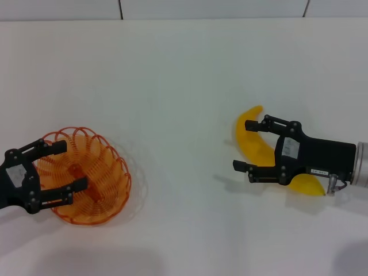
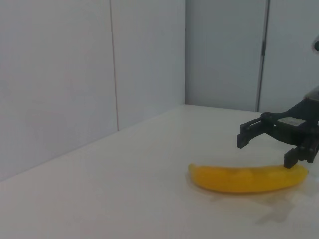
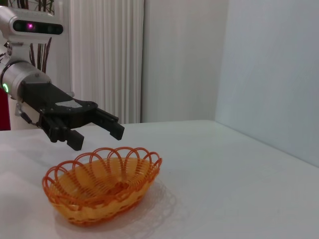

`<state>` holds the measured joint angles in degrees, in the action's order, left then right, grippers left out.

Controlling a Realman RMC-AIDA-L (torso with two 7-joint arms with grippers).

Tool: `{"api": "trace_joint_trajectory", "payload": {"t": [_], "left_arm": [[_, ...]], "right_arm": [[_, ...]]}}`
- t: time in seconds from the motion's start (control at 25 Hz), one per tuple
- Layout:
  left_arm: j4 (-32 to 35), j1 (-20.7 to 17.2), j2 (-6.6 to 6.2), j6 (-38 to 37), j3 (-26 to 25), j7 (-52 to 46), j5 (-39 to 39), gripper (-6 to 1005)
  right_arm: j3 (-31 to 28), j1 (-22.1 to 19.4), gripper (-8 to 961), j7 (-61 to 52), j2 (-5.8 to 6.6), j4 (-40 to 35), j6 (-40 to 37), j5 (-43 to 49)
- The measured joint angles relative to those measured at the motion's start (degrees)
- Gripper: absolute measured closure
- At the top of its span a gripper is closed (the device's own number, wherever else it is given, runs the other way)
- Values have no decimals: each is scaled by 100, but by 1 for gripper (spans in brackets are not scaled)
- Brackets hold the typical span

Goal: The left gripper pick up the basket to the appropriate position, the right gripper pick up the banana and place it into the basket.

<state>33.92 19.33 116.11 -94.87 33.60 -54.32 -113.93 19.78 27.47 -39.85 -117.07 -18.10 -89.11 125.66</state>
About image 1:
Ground yellow banana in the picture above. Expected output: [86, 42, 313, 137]
[233, 105, 327, 197]

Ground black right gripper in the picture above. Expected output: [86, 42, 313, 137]
[232, 114, 358, 186]

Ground right wrist cable connector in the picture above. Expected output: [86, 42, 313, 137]
[325, 173, 350, 197]

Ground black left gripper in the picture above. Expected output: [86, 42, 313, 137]
[0, 138, 89, 215]

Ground orange wire basket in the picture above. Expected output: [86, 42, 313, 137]
[32, 125, 133, 227]

